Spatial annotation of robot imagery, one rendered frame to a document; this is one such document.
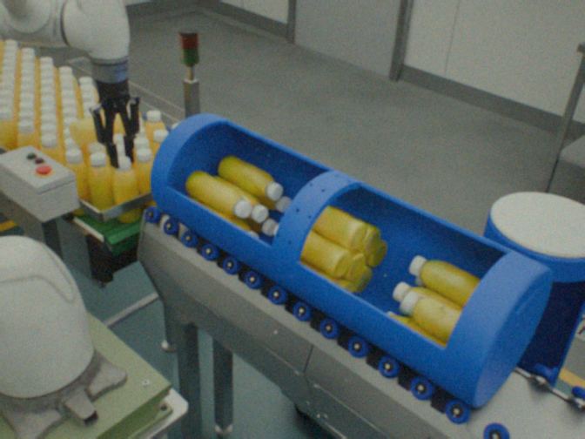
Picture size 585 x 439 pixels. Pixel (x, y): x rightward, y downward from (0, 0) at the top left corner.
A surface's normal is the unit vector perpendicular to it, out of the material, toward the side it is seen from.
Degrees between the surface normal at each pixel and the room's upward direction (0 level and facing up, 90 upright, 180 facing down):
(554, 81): 90
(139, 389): 5
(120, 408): 5
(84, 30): 88
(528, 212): 0
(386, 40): 90
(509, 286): 18
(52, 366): 89
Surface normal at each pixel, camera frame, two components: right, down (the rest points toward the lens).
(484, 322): -0.47, -0.28
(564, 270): -0.05, 0.55
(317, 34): -0.70, 0.37
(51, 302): 0.85, 0.00
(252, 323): -0.62, 0.09
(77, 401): 0.04, -0.77
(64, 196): 0.74, 0.40
